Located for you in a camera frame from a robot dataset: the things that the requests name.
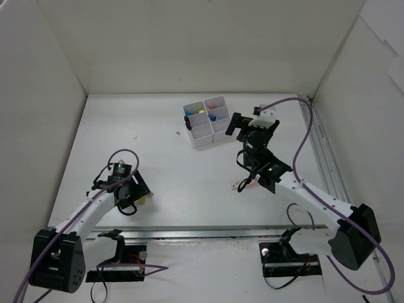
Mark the aluminium front rail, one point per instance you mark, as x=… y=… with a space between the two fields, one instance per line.
x=194 y=232

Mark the white left compartment organizer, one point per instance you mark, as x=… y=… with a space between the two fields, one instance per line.
x=201 y=134

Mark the white boxed eraser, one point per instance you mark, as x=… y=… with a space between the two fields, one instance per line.
x=236 y=185

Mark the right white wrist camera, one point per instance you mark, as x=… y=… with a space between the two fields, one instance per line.
x=265 y=116

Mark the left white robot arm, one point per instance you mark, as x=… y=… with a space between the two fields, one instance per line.
x=61 y=257

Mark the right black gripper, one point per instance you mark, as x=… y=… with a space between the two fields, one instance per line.
x=241 y=124

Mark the aluminium rail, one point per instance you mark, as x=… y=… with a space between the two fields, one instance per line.
x=194 y=232
x=315 y=162

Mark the black handled scissors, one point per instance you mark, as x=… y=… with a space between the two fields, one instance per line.
x=187 y=123

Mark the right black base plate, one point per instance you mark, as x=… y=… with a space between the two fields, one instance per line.
x=280 y=261

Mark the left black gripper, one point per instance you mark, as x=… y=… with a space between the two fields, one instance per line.
x=140 y=188

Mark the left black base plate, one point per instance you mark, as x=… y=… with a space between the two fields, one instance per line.
x=122 y=270

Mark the aluminium right rail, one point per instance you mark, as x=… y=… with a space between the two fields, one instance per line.
x=315 y=162

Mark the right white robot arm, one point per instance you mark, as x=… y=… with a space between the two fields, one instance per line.
x=352 y=232

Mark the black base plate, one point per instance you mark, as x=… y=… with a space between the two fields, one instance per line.
x=280 y=261
x=122 y=270

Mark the pink white correction tape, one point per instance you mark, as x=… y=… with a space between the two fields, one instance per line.
x=251 y=184

